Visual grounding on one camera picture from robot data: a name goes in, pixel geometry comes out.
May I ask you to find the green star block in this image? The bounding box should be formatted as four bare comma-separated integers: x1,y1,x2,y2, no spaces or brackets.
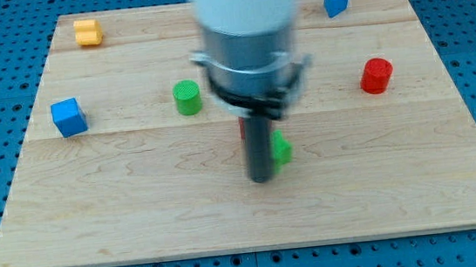
270,130,293,173

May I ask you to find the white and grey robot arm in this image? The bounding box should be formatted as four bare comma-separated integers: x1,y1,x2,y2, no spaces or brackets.
189,0,308,120

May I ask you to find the red block behind rod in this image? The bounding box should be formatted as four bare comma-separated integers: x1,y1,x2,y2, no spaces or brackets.
238,117,246,140

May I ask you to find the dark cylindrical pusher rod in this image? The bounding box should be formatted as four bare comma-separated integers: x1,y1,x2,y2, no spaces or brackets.
243,116,275,183

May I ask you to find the green cylinder block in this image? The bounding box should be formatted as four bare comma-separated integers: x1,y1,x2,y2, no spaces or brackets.
173,79,202,116

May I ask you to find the wooden board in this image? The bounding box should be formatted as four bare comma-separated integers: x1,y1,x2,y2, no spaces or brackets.
0,0,476,267

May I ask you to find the red cylinder block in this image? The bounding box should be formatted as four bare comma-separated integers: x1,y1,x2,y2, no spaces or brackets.
360,58,393,95

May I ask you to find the blue cube block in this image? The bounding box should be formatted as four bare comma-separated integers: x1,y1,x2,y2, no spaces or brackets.
51,98,89,138

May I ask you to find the yellow block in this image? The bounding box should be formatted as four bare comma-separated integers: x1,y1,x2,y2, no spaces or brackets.
73,19,104,46

